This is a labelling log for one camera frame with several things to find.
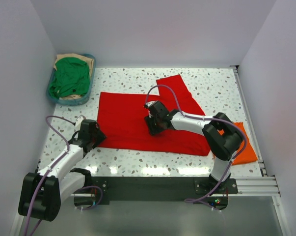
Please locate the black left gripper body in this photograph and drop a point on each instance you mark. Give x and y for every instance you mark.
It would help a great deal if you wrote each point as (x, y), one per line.
(96, 138)

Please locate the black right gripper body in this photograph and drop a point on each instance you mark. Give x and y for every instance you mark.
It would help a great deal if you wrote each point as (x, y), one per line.
(152, 125)

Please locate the red t-shirt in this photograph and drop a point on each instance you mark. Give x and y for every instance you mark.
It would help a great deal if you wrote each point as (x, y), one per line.
(121, 118)

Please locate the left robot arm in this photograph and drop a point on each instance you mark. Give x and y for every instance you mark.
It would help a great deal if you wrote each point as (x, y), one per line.
(43, 192)

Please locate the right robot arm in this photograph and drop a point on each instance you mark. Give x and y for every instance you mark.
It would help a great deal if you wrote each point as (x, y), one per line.
(226, 141)

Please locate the blue plastic basket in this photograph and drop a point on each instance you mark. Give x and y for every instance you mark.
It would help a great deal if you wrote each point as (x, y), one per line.
(92, 71)

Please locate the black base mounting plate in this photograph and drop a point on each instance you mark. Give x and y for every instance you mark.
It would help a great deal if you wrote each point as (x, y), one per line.
(156, 189)

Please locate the green t-shirt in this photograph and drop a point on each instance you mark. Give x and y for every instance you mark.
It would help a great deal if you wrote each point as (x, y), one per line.
(71, 77)

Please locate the orange folded t-shirt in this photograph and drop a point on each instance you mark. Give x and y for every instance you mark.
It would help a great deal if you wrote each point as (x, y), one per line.
(248, 155)

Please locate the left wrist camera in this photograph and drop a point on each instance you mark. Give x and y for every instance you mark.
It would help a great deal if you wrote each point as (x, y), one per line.
(79, 120)

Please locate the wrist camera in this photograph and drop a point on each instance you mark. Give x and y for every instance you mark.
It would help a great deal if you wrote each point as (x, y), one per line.
(148, 104)
(79, 120)

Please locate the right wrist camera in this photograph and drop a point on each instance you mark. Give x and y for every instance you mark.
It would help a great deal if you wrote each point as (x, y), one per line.
(148, 104)

